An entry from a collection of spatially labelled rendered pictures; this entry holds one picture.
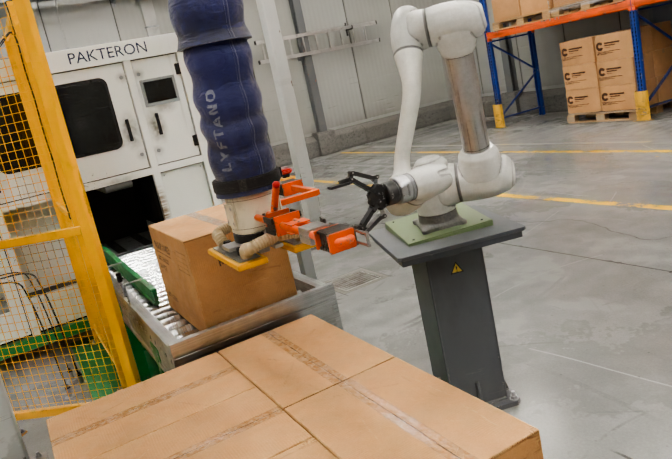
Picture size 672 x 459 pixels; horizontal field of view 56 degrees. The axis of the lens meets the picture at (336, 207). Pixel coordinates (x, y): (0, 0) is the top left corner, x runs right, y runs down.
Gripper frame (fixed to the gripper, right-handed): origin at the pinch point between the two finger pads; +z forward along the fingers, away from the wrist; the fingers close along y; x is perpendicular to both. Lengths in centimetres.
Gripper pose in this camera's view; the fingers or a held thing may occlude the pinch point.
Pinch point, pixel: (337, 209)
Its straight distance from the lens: 190.4
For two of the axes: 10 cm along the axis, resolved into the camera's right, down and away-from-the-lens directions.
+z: -8.7, 2.7, -4.2
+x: -4.5, -0.8, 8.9
